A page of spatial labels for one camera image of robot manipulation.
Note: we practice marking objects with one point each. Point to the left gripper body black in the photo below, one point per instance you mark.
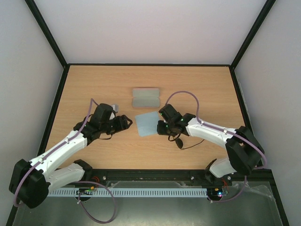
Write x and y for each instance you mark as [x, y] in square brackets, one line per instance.
[115, 128]

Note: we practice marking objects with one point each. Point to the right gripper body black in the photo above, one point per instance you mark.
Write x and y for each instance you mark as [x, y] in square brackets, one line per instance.
[161, 128]

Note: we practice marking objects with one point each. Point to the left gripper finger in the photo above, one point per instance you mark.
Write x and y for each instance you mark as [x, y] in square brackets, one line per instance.
[128, 120]
[129, 125]

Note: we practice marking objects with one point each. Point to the light blue cleaning cloth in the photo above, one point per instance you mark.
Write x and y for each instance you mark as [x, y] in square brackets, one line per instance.
[147, 123]

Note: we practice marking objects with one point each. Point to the pink glasses case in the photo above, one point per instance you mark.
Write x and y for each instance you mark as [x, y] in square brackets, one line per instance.
[146, 97]

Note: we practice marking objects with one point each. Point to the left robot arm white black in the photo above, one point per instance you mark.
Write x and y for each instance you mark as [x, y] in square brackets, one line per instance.
[33, 180]

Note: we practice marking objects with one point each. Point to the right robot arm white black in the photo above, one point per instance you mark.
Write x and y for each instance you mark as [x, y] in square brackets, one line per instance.
[243, 150]

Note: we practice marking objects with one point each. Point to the left controller board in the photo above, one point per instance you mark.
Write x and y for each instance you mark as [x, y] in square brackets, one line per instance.
[86, 190]

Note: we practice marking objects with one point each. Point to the controller board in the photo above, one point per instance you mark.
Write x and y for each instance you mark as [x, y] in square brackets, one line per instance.
[217, 192]
[86, 190]

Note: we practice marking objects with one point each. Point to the right controller board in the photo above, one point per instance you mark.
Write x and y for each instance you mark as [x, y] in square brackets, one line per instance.
[217, 192]

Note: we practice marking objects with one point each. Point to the light blue slotted cable duct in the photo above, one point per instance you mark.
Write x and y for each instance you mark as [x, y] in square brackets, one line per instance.
[150, 192]

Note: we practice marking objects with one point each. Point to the black enclosure frame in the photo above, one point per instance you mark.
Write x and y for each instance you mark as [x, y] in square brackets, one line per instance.
[154, 31]

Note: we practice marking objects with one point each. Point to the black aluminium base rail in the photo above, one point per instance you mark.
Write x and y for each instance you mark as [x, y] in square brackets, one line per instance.
[197, 177]

